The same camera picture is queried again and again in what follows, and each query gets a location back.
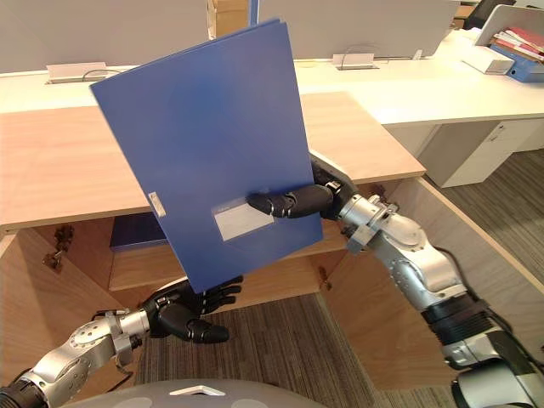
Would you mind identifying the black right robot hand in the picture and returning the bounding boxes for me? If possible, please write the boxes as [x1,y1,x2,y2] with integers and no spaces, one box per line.
[247,150,356,220]

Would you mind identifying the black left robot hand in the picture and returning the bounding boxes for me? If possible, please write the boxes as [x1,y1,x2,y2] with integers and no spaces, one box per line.
[142,275,244,343]

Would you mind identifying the blue plastic file folder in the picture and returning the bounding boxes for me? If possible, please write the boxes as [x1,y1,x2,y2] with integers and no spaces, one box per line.
[89,17,325,295]

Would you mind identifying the dark blue folder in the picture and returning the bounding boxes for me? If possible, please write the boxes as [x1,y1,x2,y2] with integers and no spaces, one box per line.
[109,212,171,254]

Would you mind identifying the white office desk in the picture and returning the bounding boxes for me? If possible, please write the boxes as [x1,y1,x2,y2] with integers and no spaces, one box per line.
[0,30,544,127]

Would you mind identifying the wooden office cabinet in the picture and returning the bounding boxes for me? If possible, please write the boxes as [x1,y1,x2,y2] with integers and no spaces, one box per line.
[0,91,428,318]

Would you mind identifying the black office chair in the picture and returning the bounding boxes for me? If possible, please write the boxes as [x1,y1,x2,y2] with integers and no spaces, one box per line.
[462,0,499,31]

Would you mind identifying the grey robot torso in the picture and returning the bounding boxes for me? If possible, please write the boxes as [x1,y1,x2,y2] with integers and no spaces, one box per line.
[74,379,324,408]

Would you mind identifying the white desk partition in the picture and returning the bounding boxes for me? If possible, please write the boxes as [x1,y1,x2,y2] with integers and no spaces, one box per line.
[258,0,462,61]
[0,0,213,76]

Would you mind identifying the brown cardboard box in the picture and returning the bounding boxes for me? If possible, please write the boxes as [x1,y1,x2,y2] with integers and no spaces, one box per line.
[206,0,250,40]

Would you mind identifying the white box file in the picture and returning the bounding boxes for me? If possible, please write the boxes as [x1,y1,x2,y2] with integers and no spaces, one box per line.
[461,54,518,77]

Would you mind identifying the blue lever arch binder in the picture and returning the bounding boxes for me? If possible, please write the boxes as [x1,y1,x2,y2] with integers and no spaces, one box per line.
[490,43,544,83]

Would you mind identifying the white file holder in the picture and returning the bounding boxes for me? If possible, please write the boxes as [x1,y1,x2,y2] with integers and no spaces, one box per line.
[474,3,544,48]

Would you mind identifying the red paper folders stack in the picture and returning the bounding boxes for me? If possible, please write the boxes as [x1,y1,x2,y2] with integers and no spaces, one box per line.
[488,26,544,65]

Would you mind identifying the desk cable box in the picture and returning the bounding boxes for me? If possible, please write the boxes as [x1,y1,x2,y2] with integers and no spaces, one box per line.
[45,62,108,85]
[332,52,381,71]

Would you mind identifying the grey cable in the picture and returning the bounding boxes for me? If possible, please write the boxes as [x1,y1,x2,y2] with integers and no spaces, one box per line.
[82,66,141,82]
[343,43,390,65]

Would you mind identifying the white pedestal drawer cabinet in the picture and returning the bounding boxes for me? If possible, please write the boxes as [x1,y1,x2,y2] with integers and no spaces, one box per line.
[418,118,524,190]

